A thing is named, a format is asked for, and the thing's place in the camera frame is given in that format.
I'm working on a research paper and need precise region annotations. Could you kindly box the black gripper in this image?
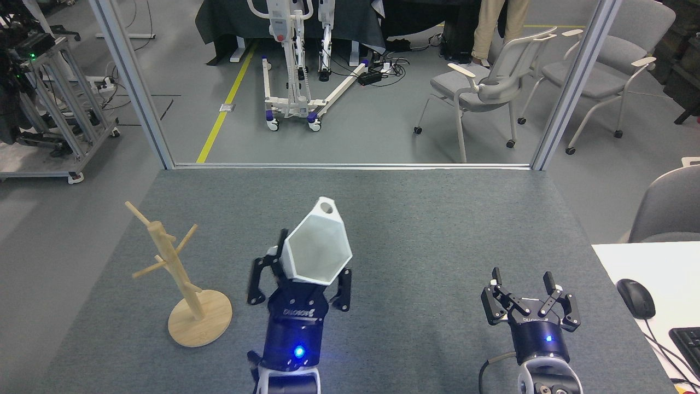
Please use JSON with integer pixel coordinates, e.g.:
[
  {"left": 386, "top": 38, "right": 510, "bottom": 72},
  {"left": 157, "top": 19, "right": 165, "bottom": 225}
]
[
  {"left": 247, "top": 229, "right": 352, "bottom": 373},
  {"left": 481, "top": 267, "right": 581, "bottom": 364}
]

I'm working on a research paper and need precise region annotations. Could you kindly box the white hexagonal cup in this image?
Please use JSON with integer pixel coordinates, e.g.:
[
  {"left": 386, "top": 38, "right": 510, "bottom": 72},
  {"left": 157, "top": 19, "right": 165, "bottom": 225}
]
[{"left": 281, "top": 196, "right": 353, "bottom": 286}]

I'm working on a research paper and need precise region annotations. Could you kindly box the wooden cup rack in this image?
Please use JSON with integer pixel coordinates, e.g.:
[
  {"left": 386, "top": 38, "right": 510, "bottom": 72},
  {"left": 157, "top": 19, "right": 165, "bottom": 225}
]
[{"left": 124, "top": 201, "right": 233, "bottom": 348}]

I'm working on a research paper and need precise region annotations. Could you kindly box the black computer mouse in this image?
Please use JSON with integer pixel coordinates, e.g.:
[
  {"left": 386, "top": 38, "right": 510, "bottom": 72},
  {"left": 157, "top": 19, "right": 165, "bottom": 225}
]
[{"left": 616, "top": 279, "right": 656, "bottom": 320}]

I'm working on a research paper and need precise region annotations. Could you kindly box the white desk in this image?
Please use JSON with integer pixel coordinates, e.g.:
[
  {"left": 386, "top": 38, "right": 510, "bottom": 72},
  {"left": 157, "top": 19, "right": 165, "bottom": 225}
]
[{"left": 592, "top": 241, "right": 700, "bottom": 394}]

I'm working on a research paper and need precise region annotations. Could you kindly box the black keyboard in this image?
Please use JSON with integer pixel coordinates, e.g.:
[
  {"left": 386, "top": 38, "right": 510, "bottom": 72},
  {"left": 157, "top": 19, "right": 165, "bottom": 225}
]
[{"left": 669, "top": 327, "right": 700, "bottom": 379}]

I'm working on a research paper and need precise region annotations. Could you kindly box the grey chair with rounded back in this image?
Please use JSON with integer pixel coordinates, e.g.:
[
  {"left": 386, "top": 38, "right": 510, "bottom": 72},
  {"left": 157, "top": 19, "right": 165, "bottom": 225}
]
[{"left": 628, "top": 164, "right": 700, "bottom": 243}]

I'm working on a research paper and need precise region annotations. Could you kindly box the grey chair with mesh back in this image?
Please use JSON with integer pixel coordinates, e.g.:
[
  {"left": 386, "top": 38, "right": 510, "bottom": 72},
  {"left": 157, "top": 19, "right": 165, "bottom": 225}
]
[{"left": 414, "top": 26, "right": 558, "bottom": 164}]

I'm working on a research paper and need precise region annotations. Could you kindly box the white wheeled stand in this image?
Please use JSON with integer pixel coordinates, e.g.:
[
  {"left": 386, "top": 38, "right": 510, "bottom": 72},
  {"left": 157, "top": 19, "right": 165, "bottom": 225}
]
[{"left": 246, "top": 0, "right": 372, "bottom": 132}]

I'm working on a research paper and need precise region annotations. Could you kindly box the grey chair with padded back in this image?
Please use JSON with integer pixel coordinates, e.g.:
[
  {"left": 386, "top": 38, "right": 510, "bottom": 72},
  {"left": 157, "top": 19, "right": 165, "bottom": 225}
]
[{"left": 517, "top": 0, "right": 677, "bottom": 155}]

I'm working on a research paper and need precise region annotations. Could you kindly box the dark cloth covered table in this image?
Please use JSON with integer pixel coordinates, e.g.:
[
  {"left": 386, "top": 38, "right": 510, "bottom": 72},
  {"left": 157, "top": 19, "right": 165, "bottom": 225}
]
[{"left": 195, "top": 0, "right": 386, "bottom": 65}]

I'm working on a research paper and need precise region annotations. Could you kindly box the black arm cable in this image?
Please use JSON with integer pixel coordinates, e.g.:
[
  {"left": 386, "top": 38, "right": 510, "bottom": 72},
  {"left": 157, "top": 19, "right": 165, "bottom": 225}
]
[{"left": 479, "top": 353, "right": 517, "bottom": 394}]

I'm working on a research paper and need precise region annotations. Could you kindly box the black mouse cable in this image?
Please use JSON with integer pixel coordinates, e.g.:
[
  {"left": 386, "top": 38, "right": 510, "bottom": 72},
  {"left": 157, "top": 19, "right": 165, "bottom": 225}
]
[{"left": 643, "top": 317, "right": 700, "bottom": 386}]

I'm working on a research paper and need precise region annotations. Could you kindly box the silver table edge rail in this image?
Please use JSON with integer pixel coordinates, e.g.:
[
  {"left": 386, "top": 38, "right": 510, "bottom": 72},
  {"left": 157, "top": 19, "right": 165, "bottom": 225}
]
[{"left": 172, "top": 162, "right": 534, "bottom": 170}]

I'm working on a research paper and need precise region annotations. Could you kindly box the silver post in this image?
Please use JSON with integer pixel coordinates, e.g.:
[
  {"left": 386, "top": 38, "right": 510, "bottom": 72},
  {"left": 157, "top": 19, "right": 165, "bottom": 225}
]
[
  {"left": 89, "top": 0, "right": 176, "bottom": 170},
  {"left": 530, "top": 0, "right": 624, "bottom": 171}
]

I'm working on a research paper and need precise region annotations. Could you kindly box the aluminium frame cart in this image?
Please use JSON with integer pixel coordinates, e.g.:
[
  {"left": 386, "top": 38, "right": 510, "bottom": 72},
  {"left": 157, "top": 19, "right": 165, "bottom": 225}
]
[{"left": 0, "top": 33, "right": 121, "bottom": 184}]

